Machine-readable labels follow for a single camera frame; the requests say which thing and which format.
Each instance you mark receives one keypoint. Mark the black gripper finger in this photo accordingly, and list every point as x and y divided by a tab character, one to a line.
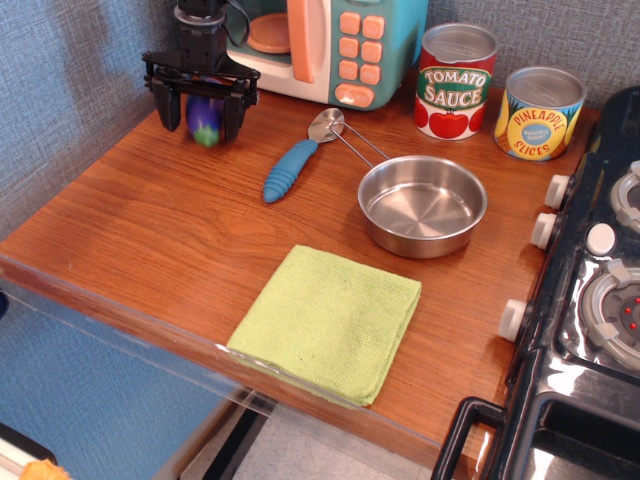
235	107
168	103

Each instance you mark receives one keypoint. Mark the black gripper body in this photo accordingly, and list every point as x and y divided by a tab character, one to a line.
201	64

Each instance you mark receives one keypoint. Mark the purple toy eggplant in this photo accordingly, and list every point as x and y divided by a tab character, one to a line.
204	117

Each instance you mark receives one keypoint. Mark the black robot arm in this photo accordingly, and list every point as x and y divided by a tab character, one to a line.
238	21

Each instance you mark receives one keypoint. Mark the yellow-green cloth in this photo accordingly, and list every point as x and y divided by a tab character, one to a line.
329	324

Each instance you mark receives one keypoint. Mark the teal toy microwave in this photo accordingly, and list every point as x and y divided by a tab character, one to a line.
349	54

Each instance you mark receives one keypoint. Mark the small steel pan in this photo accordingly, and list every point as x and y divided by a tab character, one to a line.
420	206

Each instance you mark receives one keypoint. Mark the tomato sauce can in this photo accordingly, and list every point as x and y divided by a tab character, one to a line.
455	73

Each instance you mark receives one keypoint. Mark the clear acrylic table edge guard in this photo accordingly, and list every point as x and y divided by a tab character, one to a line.
365	423

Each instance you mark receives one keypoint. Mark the pineapple slices can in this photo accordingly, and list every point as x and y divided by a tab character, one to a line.
539	111

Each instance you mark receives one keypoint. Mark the white stove knob middle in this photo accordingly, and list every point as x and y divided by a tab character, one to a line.
542	230

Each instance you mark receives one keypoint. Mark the white stove knob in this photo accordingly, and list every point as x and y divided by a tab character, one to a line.
542	230
511	319
556	191

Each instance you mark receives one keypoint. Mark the white stove knob rear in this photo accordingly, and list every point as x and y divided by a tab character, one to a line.
556	191

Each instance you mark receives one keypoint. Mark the white stove knob front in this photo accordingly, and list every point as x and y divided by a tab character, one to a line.
511	319

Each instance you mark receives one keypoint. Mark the orange object bottom corner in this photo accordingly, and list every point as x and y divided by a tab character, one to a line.
43	470

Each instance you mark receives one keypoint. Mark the black toy stove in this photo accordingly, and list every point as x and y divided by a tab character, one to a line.
572	404

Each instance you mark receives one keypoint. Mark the blue handled metal spoon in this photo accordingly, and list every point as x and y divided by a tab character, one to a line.
325	127

